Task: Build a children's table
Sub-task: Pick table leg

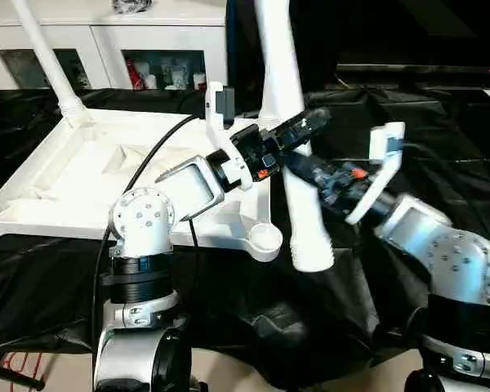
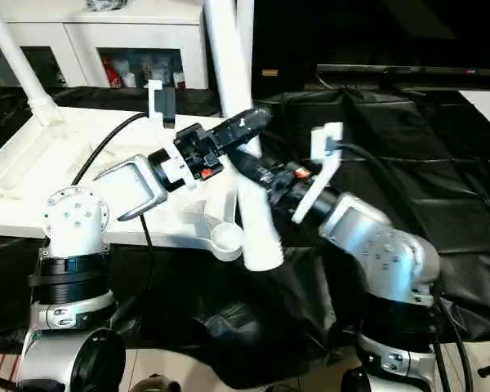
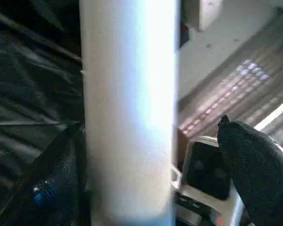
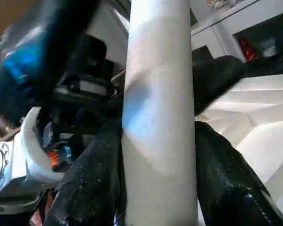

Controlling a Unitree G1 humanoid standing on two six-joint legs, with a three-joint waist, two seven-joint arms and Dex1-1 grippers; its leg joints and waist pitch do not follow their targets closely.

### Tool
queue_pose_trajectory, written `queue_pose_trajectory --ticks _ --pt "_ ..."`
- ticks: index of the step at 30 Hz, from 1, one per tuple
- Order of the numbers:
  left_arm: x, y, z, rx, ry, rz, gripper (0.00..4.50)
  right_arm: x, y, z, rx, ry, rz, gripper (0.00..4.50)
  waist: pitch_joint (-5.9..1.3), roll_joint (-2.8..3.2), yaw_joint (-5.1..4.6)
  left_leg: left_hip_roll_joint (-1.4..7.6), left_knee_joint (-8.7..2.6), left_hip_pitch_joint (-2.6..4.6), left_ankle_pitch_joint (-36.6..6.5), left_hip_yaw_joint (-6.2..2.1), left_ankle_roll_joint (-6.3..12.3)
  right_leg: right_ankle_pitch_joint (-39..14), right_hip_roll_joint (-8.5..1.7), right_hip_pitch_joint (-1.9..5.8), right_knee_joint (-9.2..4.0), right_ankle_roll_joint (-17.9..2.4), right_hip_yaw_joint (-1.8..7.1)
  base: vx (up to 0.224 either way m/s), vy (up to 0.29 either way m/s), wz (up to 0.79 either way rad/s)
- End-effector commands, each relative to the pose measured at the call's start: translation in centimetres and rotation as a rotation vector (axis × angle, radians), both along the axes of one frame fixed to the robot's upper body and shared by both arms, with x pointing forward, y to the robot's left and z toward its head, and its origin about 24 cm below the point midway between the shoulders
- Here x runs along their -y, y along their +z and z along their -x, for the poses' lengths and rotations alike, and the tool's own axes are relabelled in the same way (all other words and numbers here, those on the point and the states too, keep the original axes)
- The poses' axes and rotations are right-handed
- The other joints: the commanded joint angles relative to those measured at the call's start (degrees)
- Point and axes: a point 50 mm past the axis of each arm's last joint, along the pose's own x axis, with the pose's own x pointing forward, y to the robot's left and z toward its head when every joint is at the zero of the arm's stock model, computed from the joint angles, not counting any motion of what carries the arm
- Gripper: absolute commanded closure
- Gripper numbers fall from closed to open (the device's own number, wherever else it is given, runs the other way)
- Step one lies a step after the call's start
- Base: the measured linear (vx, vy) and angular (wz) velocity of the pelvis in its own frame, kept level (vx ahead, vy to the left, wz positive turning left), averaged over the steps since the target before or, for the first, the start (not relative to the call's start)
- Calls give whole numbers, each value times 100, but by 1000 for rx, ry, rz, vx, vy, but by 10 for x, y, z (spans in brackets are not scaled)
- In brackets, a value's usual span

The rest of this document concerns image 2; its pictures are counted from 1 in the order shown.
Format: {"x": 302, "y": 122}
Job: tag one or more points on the white plastic table leg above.
{"x": 248, "y": 49}
{"x": 16, "y": 57}
{"x": 228, "y": 61}

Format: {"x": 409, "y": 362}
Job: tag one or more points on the dark robot foot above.
{"x": 155, "y": 384}

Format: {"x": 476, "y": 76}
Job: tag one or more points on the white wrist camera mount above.
{"x": 163, "y": 102}
{"x": 326, "y": 134}

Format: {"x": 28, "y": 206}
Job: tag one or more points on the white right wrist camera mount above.
{"x": 326, "y": 134}

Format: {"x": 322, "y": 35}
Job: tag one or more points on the patterned bowl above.
{"x": 106, "y": 4}

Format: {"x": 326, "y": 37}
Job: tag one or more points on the flat white sheet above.
{"x": 486, "y": 110}

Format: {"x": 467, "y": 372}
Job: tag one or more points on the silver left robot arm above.
{"x": 77, "y": 228}

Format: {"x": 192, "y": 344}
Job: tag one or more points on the long black bar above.
{"x": 412, "y": 73}

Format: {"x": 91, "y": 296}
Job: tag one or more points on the white plastic table top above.
{"x": 45, "y": 163}

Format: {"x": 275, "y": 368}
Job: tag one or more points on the white bottle behind glass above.
{"x": 129, "y": 79}

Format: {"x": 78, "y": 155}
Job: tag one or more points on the white glass-door cabinet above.
{"x": 106, "y": 32}

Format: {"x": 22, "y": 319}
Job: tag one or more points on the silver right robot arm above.
{"x": 384, "y": 253}

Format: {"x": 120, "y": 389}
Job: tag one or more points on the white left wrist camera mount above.
{"x": 163, "y": 102}

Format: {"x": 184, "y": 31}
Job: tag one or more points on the black work mat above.
{"x": 392, "y": 204}

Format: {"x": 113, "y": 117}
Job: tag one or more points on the small yellow label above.
{"x": 270, "y": 73}

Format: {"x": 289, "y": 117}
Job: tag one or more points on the white jar behind glass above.
{"x": 179, "y": 81}

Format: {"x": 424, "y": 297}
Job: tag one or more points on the red packet behind glass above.
{"x": 110, "y": 73}

